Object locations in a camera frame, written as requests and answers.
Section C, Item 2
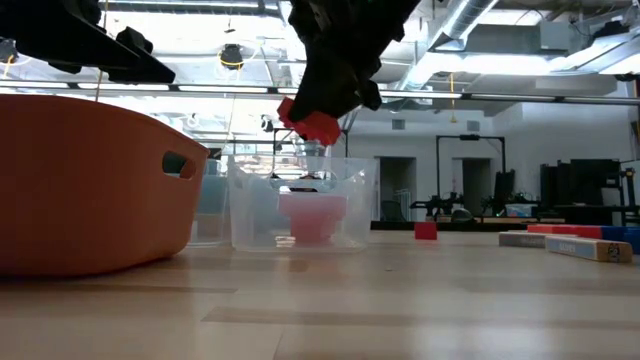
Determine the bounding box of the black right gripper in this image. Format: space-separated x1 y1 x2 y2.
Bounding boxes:
287 0 421 124

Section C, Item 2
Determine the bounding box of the printed wooden block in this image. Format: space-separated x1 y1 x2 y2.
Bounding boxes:
544 235 634 264

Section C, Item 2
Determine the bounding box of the black shelving unit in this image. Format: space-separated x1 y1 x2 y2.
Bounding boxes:
538 158 625 226

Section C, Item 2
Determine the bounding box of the orange plastic bin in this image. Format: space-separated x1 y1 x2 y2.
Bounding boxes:
0 93 210 279

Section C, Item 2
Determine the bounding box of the blue toy brick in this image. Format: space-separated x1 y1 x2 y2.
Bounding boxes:
601 225 640 255

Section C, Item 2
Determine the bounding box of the plain wooden block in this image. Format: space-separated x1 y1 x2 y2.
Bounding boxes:
498 230 579 250

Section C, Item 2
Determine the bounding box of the black overhead camera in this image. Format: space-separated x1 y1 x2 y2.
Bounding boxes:
219 42 246 72

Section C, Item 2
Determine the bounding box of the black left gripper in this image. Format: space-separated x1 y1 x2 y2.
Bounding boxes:
0 0 176 85

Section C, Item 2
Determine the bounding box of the black office chair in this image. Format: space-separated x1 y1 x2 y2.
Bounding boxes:
380 199 407 223

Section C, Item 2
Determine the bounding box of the grey horizontal overhead beam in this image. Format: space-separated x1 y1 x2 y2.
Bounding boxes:
0 78 640 107

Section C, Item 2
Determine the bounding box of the small red wooden block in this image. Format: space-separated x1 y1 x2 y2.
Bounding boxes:
414 221 439 242

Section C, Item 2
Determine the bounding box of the black frame stand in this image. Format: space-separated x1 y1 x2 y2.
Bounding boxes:
435 133 506 221
272 127 350 161

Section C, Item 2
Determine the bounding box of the black metal table frame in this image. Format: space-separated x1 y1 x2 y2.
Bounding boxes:
369 219 501 233

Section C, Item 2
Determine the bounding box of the clear plastic bin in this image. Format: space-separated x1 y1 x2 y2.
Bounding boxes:
188 158 232 247
225 154 379 254

